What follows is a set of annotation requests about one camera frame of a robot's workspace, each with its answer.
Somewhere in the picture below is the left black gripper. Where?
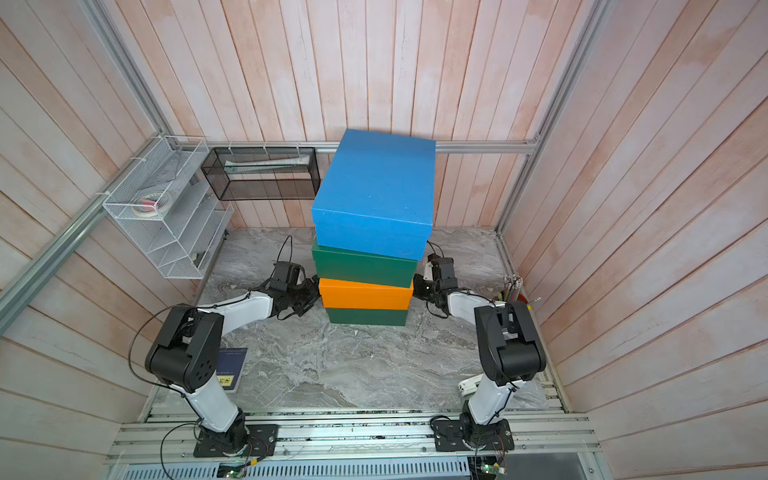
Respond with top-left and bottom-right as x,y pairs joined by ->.
288,275 -> 333,317

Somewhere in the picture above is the orange shoebox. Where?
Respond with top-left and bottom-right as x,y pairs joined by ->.
319,278 -> 413,310

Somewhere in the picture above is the blue shoebox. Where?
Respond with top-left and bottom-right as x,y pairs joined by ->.
311,129 -> 436,261

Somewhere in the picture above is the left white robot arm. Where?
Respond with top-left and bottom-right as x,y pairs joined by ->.
145,261 -> 320,458

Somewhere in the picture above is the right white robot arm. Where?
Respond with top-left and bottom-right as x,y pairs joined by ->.
413,253 -> 547,453

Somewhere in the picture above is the dark blue notebook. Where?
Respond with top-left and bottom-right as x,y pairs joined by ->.
216,348 -> 248,393

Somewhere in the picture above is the white stapler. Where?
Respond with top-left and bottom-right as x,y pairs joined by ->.
458,374 -> 483,397

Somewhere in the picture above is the paper in mesh basket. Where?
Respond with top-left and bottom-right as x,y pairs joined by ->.
224,155 -> 311,174

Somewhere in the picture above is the tape roll in shelf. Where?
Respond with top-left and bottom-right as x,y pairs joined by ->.
131,191 -> 173,218

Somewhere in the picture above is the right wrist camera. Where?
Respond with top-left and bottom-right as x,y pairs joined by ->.
423,261 -> 435,282

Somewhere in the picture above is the black mesh wall basket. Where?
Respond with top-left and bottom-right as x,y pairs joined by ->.
201,146 -> 321,201

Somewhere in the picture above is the white wire wall shelf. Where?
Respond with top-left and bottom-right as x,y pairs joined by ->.
103,135 -> 233,280

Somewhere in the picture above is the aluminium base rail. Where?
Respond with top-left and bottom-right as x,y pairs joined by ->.
104,407 -> 601,480

